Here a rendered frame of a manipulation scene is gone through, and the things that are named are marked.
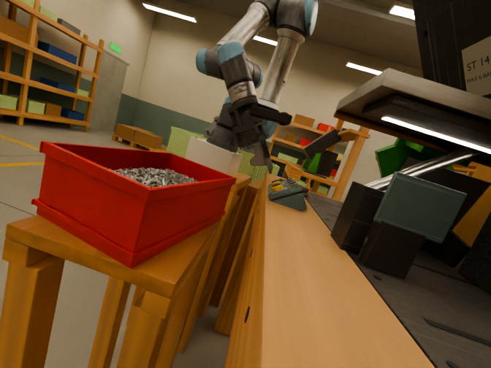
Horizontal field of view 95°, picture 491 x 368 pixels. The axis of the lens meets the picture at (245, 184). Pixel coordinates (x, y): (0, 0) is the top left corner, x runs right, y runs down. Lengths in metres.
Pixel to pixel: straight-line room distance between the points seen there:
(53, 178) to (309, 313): 0.40
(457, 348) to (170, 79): 8.83
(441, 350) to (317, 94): 7.87
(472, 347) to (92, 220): 0.46
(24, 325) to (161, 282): 0.25
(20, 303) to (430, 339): 0.54
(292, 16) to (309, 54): 7.32
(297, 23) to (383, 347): 0.97
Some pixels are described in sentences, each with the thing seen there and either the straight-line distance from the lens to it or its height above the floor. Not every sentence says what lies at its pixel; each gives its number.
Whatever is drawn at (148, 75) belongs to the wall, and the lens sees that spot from 9.28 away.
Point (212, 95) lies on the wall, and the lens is 8.24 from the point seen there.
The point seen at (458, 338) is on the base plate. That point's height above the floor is 0.90.
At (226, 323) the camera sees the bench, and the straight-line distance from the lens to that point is 1.43.
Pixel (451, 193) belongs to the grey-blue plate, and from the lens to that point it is 0.41.
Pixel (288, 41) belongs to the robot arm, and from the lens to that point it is 1.02.
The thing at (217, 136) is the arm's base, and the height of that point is 1.00.
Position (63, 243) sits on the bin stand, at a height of 0.80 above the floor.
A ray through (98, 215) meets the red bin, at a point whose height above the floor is 0.85.
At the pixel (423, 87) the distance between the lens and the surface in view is 0.31.
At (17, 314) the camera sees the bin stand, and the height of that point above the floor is 0.65.
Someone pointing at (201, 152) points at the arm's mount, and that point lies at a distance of 1.00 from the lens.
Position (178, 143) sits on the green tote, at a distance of 1.54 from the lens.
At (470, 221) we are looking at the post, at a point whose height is 1.00.
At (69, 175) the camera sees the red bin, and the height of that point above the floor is 0.89.
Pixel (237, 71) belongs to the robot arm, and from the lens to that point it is 0.66.
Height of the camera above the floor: 1.01
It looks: 10 degrees down
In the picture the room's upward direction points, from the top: 18 degrees clockwise
